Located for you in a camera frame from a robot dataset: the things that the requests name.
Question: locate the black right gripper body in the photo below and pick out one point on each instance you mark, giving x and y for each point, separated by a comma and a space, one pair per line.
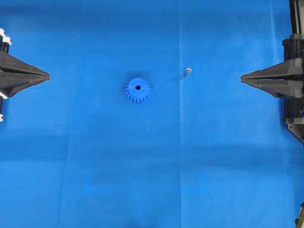
294, 106

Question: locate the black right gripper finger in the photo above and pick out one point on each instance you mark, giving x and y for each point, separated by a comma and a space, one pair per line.
292, 67
278, 88

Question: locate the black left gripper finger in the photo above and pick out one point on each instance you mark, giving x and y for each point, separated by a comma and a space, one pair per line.
11, 64
13, 82

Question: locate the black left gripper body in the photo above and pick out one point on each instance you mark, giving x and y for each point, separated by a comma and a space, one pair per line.
5, 43

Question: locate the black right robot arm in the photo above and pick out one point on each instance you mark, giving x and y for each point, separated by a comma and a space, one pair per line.
297, 21

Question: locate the small blue plastic gear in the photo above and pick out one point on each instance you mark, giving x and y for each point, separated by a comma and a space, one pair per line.
138, 90

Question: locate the blue table mat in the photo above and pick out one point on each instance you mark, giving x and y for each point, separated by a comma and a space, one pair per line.
207, 151

